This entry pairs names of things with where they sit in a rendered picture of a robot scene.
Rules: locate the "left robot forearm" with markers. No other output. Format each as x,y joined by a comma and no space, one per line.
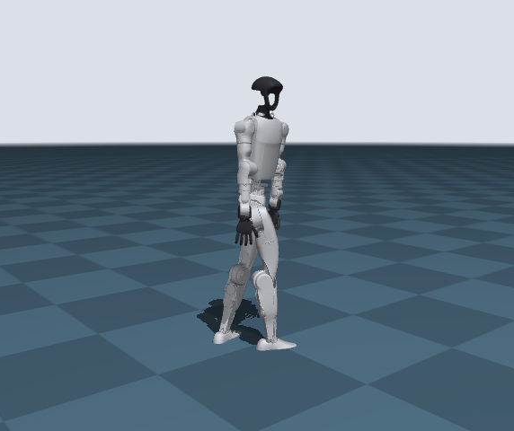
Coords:
276,191

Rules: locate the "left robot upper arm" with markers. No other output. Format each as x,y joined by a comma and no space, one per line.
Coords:
281,163

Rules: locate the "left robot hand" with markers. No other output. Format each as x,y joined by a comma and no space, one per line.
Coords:
274,215

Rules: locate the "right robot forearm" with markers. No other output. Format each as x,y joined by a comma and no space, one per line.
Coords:
245,184

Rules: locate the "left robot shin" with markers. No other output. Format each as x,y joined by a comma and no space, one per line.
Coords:
233,296

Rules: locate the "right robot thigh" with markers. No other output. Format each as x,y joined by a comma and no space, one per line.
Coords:
267,242

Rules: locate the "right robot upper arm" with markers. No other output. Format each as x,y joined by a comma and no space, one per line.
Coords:
244,130

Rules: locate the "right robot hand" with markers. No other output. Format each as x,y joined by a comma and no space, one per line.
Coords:
245,226

